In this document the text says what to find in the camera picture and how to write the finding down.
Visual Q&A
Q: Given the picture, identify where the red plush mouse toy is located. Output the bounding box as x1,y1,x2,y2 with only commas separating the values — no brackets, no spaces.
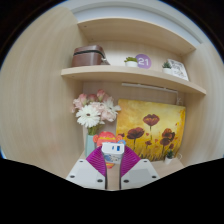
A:
92,130,127,170

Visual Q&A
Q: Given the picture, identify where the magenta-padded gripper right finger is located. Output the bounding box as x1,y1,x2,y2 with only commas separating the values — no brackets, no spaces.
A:
119,146,161,191

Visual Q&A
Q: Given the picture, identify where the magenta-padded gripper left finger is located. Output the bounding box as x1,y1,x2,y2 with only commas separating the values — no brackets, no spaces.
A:
65,146,108,191

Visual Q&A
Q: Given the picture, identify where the yellow poppy painting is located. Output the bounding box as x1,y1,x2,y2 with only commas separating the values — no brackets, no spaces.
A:
115,98,187,163

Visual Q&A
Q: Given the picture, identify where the pink and white flower bouquet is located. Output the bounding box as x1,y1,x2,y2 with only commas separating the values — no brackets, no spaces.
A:
70,88,123,136

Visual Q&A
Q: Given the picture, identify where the small plant in white pot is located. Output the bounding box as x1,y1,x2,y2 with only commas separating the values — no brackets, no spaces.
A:
164,149,175,165

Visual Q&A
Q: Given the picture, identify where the white charger block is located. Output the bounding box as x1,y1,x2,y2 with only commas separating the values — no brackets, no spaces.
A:
101,142,125,164

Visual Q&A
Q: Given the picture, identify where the pale teal vase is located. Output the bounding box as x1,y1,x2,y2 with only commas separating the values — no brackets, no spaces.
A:
84,134,98,158

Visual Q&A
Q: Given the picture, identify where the wooden wall shelf unit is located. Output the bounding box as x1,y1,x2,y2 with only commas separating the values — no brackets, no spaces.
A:
60,17,208,96

